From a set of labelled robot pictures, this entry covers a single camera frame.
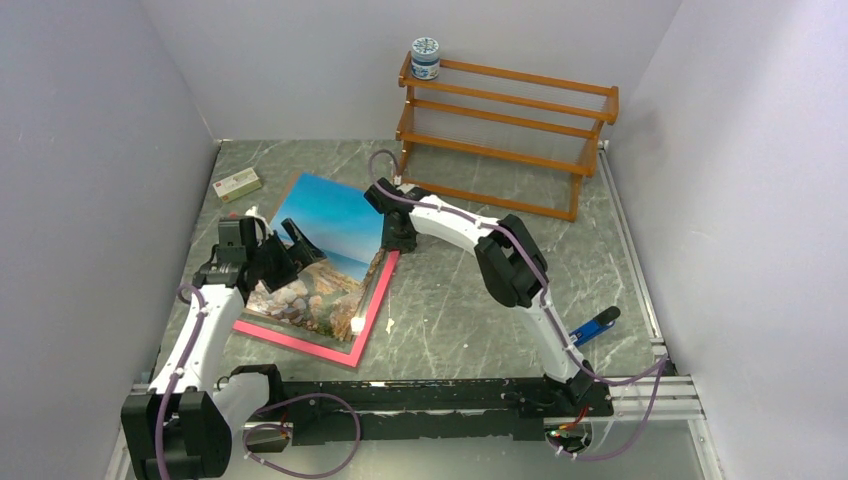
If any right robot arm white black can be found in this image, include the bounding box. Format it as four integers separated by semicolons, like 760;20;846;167
364;178;621;415

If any small white green box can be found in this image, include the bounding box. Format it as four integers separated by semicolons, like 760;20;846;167
212;168;262;203

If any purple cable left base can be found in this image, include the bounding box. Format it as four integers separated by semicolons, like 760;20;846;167
241;393;362;480

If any pink wooden picture frame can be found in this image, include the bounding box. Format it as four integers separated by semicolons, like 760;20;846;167
233;251;400;368

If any aluminium extrusion rail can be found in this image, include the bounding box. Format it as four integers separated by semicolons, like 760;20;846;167
597;148;704;420

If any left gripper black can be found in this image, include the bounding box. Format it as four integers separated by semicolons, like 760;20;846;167
248;219;325;293

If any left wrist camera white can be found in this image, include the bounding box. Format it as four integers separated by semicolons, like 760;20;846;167
227;205;268;235

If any orange wooden rack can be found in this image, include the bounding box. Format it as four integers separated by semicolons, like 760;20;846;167
395;52;620;222

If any landscape beach photo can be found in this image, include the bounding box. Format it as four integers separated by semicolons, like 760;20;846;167
245;173;384;343

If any blue black handled tool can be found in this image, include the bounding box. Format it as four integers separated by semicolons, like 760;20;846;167
570;306;621;347

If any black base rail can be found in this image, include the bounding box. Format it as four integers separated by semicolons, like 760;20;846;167
249;376;614;446

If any brown frame backing board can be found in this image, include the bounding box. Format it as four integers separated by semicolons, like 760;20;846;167
270;171;301;222

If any blue white lidded jar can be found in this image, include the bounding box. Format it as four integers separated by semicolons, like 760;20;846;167
410;37;440;80

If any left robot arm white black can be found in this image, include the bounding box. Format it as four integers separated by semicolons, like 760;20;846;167
120;213;326;479

